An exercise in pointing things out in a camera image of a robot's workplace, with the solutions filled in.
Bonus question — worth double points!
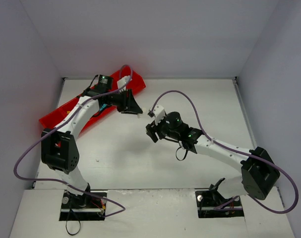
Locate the white curved lego brick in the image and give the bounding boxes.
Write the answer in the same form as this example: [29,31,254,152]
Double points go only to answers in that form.
[137,108,147,118]

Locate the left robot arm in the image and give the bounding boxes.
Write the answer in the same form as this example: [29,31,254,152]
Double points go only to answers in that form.
[41,75,143,196]

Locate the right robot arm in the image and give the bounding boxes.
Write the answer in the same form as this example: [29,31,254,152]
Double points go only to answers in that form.
[146,105,280,204]

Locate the red compartment tray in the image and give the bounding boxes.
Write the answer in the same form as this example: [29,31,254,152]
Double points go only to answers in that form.
[39,66,146,133]

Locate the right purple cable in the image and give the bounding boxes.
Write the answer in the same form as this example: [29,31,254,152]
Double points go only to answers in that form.
[147,90,299,214]

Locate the purple cable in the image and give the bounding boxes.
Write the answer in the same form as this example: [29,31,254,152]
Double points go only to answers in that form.
[147,90,299,214]
[13,64,133,218]

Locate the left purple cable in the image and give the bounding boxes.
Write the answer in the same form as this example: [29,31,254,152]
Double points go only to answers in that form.
[13,64,133,218]

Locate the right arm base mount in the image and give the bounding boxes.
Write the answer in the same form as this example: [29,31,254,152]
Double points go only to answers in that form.
[195,178,244,219]

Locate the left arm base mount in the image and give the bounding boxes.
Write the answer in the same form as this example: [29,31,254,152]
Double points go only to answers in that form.
[59,190,107,221]

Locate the black cable loop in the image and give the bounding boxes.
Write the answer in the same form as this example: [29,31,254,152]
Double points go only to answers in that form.
[65,208,81,236]

